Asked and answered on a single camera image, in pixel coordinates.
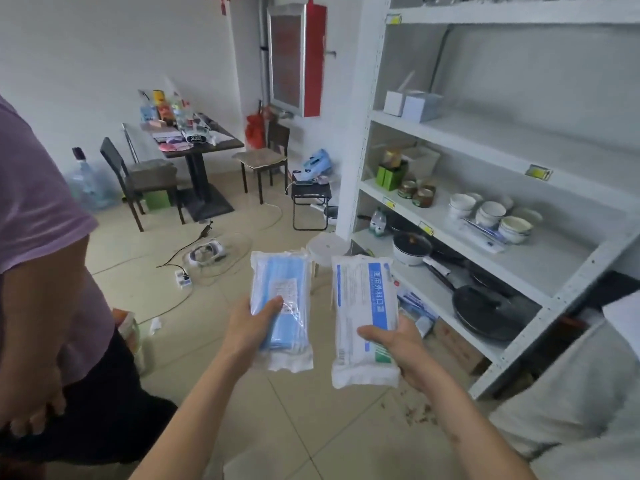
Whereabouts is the white box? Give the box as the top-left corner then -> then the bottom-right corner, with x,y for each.
383,90 -> 407,117

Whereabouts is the large clear water jug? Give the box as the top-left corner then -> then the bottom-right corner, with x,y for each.
65,147 -> 122,212

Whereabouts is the blue and white carton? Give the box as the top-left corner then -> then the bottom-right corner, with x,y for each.
396,287 -> 441,325

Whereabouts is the green box under chair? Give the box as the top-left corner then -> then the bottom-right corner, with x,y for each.
143,190 -> 173,212

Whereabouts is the clutter of items on table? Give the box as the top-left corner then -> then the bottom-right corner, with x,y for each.
137,88 -> 236,154

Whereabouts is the blue bag on stool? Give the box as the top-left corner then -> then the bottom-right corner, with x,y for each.
300,148 -> 334,176

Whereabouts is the dark chair with grey cushion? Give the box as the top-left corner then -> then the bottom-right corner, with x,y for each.
99,137 -> 187,233

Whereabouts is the person's left forearm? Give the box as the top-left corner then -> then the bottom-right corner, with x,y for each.
129,342 -> 263,480

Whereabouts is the white bowl with patterned rim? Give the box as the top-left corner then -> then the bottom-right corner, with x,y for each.
498,216 -> 533,245

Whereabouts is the white pot with black lid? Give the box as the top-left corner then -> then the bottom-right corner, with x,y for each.
391,231 -> 434,267

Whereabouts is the white metal shelving unit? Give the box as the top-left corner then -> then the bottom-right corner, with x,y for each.
334,0 -> 640,401

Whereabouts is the dark square table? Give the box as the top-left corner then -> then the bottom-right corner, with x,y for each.
121,115 -> 246,223

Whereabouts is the black frying pan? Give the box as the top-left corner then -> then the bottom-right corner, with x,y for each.
425,260 -> 531,343

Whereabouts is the pale blue box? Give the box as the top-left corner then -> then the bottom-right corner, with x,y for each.
401,90 -> 444,123

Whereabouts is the white printed mask pack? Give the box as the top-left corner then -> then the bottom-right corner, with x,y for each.
331,254 -> 402,390

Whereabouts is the person's right hand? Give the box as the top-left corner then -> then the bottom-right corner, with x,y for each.
356,315 -> 439,391

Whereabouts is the white headset on floor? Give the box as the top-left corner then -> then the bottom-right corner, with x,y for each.
188,241 -> 226,265

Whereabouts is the person's left hand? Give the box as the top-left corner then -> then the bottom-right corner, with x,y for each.
220,296 -> 285,364

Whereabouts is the person's grey clothing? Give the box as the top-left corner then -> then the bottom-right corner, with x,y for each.
489,291 -> 640,480

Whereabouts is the dark chair with beige cushion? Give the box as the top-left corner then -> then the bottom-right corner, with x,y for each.
232,122 -> 291,206

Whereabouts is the clear pack of blue masks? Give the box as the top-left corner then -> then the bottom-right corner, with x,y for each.
249,248 -> 315,373

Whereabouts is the white round stool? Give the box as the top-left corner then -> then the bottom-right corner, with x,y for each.
305,232 -> 350,295

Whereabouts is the black folding stool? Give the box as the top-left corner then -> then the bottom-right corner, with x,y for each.
290,171 -> 333,231

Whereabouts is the red wall cabinet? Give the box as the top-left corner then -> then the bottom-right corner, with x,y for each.
266,0 -> 328,119

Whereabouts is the cardboard box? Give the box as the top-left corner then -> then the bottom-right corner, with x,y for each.
433,319 -> 492,376

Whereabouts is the person's right forearm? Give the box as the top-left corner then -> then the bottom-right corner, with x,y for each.
402,367 -> 538,480

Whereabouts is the red bag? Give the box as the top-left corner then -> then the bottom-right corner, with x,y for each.
244,113 -> 272,150

